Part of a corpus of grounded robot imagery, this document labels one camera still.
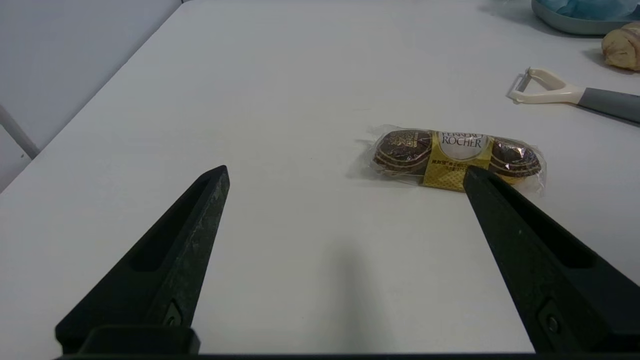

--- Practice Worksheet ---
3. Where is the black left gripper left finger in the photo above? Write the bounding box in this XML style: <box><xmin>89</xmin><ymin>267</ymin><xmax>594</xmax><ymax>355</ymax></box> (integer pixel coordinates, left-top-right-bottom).
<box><xmin>54</xmin><ymin>165</ymin><xmax>231</xmax><ymax>354</ymax></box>

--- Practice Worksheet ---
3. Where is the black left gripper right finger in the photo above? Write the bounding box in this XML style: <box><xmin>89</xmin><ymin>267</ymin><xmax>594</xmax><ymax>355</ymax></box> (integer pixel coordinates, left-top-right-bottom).
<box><xmin>462</xmin><ymin>166</ymin><xmax>640</xmax><ymax>354</ymax></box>

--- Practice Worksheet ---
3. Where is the blue mesh bath sponge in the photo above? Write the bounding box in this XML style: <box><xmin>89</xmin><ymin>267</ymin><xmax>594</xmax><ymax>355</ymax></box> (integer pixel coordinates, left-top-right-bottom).
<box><xmin>540</xmin><ymin>0</ymin><xmax>638</xmax><ymax>21</ymax></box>

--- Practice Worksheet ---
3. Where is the grey-blue square dish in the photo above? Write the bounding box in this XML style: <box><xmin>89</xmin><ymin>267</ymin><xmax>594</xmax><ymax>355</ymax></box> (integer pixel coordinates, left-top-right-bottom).
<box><xmin>531</xmin><ymin>0</ymin><xmax>640</xmax><ymax>36</ymax></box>

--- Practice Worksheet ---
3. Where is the Ferrero Rocher chocolate pack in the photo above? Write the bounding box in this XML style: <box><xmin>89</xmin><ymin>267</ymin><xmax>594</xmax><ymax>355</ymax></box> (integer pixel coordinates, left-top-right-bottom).
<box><xmin>361</xmin><ymin>125</ymin><xmax>547</xmax><ymax>195</ymax></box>

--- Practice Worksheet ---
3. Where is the white metal bar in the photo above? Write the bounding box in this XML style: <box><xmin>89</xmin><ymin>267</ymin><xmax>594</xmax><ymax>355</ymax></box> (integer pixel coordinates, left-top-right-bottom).
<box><xmin>0</xmin><ymin>104</ymin><xmax>42</xmax><ymax>160</ymax></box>

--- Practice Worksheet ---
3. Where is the sliced brown bread loaf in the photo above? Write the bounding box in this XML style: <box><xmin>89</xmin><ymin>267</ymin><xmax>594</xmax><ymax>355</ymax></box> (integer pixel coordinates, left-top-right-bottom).
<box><xmin>601</xmin><ymin>22</ymin><xmax>640</xmax><ymax>72</ymax></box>

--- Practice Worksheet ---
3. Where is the white peeler grey handle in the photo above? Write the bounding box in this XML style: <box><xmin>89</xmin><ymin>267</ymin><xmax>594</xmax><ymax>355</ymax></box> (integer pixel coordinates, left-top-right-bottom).
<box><xmin>508</xmin><ymin>67</ymin><xmax>640</xmax><ymax>124</ymax></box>

